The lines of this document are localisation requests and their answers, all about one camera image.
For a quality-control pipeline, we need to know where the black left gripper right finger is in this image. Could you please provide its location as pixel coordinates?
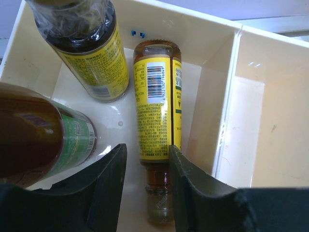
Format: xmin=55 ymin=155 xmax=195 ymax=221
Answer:
xmin=169 ymin=145 xmax=309 ymax=232

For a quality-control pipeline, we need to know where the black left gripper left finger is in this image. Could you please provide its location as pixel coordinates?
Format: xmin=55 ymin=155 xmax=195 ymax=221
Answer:
xmin=0 ymin=144 xmax=127 ymax=232

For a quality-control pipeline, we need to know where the green-label sauce bottle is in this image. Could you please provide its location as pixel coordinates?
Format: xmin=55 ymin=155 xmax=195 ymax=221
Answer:
xmin=0 ymin=83 xmax=97 ymax=188

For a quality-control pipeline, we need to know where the yellow-label bottle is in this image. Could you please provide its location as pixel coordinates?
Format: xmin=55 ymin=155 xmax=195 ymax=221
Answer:
xmin=27 ymin=0 xmax=130 ymax=102
xmin=133 ymin=39 xmax=182 ymax=224

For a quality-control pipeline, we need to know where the cream divided organizer tray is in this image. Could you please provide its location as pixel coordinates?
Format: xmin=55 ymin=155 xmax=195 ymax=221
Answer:
xmin=0 ymin=0 xmax=309 ymax=232

